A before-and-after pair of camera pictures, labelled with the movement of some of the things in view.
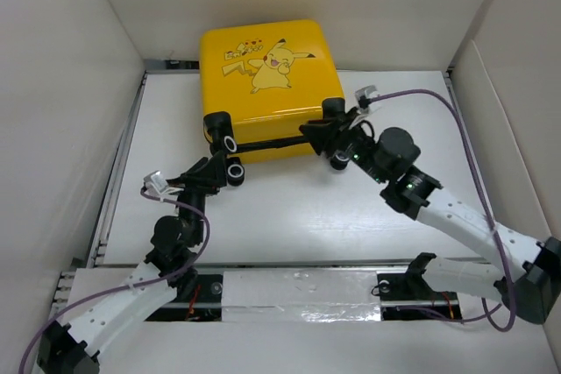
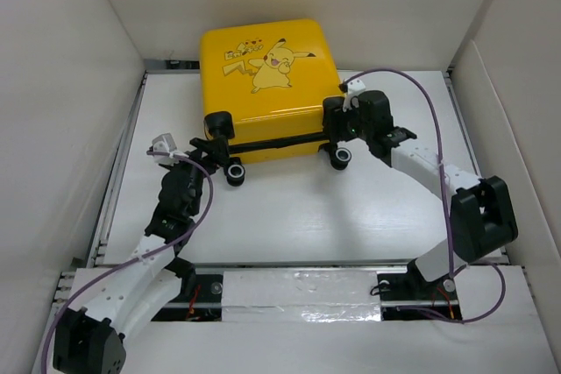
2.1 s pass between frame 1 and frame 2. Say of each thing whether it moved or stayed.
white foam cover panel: stayed
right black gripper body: moved
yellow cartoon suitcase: stayed
